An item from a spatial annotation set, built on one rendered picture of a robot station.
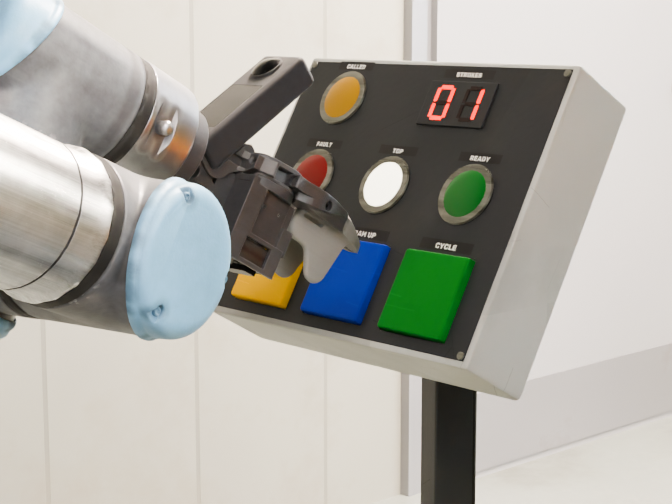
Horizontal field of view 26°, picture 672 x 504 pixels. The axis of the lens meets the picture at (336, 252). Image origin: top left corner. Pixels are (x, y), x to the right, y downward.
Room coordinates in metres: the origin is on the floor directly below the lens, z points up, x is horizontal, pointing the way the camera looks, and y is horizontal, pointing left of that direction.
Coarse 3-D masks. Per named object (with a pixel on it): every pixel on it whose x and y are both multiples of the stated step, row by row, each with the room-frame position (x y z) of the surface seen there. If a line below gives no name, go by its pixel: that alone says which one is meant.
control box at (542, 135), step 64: (320, 64) 1.47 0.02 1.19; (384, 64) 1.41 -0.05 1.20; (448, 64) 1.35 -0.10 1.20; (512, 64) 1.30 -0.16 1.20; (320, 128) 1.42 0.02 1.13; (384, 128) 1.36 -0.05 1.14; (448, 128) 1.30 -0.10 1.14; (512, 128) 1.25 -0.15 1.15; (576, 128) 1.24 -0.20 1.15; (512, 192) 1.21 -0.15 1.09; (576, 192) 1.24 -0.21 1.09; (512, 256) 1.18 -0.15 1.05; (256, 320) 1.34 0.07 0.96; (320, 320) 1.28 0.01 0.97; (512, 320) 1.18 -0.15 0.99; (512, 384) 1.19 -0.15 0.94
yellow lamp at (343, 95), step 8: (344, 80) 1.43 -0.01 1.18; (352, 80) 1.42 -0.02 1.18; (336, 88) 1.43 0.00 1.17; (344, 88) 1.42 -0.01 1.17; (352, 88) 1.42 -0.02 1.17; (328, 96) 1.43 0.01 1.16; (336, 96) 1.42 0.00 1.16; (344, 96) 1.42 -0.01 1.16; (352, 96) 1.41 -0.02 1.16; (328, 104) 1.43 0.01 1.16; (336, 104) 1.42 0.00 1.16; (344, 104) 1.41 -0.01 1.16; (352, 104) 1.40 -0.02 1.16; (328, 112) 1.42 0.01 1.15; (336, 112) 1.41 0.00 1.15; (344, 112) 1.41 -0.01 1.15
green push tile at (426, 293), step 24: (408, 264) 1.24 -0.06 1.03; (432, 264) 1.22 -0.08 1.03; (456, 264) 1.20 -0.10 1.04; (408, 288) 1.22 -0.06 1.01; (432, 288) 1.21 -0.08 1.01; (456, 288) 1.19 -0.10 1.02; (384, 312) 1.23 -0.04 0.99; (408, 312) 1.21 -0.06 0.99; (432, 312) 1.19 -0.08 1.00; (432, 336) 1.18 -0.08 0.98
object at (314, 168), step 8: (304, 160) 1.41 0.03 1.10; (312, 160) 1.40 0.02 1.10; (320, 160) 1.39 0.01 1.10; (304, 168) 1.40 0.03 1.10; (312, 168) 1.39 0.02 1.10; (320, 168) 1.39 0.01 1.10; (304, 176) 1.39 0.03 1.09; (312, 176) 1.39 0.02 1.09; (320, 176) 1.38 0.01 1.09; (320, 184) 1.38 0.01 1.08
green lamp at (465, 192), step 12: (456, 180) 1.26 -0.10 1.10; (468, 180) 1.25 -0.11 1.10; (480, 180) 1.24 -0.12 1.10; (456, 192) 1.25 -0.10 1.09; (468, 192) 1.24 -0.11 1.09; (480, 192) 1.23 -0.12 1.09; (444, 204) 1.25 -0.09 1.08; (456, 204) 1.24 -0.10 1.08; (468, 204) 1.23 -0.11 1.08; (456, 216) 1.24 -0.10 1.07
